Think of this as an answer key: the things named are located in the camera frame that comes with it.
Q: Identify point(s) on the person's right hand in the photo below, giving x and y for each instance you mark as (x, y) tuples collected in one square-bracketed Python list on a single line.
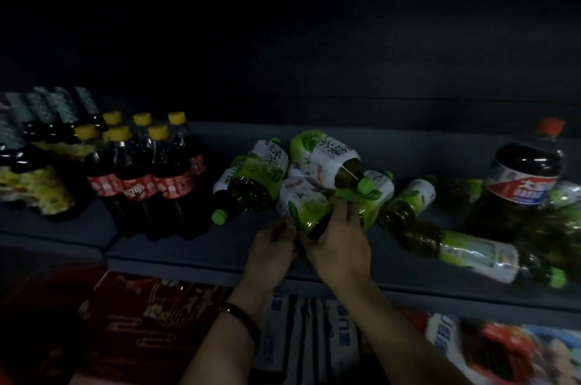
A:
[(345, 253)]

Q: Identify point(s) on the person's left hand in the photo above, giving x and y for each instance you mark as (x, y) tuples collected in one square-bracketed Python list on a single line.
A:
[(272, 257)]

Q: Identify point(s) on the green-cap tea bottle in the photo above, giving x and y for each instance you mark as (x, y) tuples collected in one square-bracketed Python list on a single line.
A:
[(254, 176)]

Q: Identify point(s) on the pile of green tea bottles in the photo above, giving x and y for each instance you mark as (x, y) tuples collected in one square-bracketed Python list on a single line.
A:
[(327, 158)]

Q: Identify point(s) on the dark grey metal shelf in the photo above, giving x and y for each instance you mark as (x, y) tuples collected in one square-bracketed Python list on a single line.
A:
[(150, 253)]

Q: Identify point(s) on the cluster of small cola bottles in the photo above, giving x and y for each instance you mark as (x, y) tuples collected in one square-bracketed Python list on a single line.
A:
[(136, 180)]

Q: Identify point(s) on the large dark soda bottle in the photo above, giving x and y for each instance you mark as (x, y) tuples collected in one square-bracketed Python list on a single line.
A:
[(522, 171)]

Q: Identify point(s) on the person's right forearm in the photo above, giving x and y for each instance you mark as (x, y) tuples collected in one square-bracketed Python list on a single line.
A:
[(399, 344)]

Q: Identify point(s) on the person's left forearm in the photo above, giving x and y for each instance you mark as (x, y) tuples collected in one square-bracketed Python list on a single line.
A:
[(218, 353)]

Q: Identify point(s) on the stack of white blue packets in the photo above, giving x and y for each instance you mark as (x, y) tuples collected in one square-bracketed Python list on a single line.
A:
[(308, 335)]

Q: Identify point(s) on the crumpled white blue packet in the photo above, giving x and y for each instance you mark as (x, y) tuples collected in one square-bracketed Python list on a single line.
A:
[(442, 335)]

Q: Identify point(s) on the blue pack of coloured sponges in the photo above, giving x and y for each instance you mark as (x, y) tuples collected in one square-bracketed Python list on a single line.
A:
[(558, 353)]

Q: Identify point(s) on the cluster of checked-neck sauce bottles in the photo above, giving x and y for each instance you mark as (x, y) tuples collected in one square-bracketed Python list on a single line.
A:
[(36, 162)]

